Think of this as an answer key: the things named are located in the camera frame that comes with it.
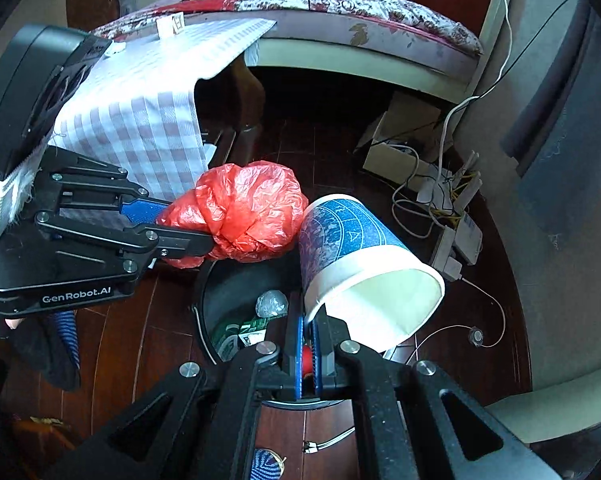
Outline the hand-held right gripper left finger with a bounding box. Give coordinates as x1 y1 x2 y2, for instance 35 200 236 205
40 290 307 480

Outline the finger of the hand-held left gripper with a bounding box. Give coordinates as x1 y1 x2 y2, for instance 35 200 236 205
38 147 174 231
34 210 217 275

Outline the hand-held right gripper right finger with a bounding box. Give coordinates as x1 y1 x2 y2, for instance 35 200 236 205
307 310 561 480

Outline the green and white carton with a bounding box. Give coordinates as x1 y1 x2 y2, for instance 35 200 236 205
214 317 267 362

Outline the black trash bin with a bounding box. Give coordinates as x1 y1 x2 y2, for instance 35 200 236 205
193 257 397 412

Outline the red plastic bag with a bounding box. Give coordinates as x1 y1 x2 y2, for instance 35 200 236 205
155 160 308 268

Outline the blue patterned paper cup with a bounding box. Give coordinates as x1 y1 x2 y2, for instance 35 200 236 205
298 194 446 353

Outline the clear crumpled plastic wad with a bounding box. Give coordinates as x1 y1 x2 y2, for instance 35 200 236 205
255 290 289 319

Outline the checkered tablecloth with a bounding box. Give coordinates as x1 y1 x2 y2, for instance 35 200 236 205
53 17 279 204

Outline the blue striped object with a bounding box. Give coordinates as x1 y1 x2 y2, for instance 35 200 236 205
253 450 287 480

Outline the white frayed cloth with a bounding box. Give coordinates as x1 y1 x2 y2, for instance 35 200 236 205
0 169 37 242

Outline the small white packet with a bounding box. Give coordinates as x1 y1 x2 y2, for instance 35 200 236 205
157 12 184 39

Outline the dark cloth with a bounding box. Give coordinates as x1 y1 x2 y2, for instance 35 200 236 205
9 310 82 392

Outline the white power strip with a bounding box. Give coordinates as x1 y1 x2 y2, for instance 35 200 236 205
429 212 484 282

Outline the white plastic device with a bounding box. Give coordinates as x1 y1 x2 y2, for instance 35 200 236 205
414 151 482 213

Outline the cardboard box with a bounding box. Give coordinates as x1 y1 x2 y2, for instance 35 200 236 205
355 92 449 182

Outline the white bed with red headboard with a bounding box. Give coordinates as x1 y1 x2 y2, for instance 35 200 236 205
88 0 517 107

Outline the floral bed sheet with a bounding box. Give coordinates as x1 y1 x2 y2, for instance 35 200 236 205
220 0 484 57

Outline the blue-grey curtain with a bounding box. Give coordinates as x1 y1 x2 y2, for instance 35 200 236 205
500 0 601 253

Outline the metal-tipped cable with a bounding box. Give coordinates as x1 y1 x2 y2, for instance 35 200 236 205
303 424 357 455

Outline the thin cable with inline switch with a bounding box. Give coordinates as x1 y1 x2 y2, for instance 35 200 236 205
405 280 507 367

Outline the white hanging cable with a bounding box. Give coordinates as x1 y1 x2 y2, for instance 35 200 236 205
439 0 514 162

